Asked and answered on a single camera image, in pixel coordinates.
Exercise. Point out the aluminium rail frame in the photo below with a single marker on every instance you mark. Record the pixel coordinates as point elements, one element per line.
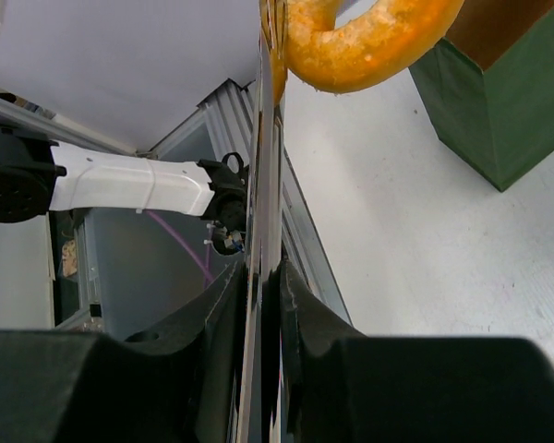
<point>131,266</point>

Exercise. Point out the metal tongs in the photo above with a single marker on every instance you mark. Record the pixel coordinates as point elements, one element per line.
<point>258,413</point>

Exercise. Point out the orange bagel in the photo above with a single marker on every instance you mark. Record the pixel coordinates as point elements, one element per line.
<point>363,52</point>

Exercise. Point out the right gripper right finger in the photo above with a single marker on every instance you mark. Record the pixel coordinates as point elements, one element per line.
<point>343,386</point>

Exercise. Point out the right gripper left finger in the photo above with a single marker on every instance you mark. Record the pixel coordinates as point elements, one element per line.
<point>173,382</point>

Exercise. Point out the green paper bag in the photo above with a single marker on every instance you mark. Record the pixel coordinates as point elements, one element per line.
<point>488,87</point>

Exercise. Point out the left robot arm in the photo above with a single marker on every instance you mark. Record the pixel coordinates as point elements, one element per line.
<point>38,175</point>

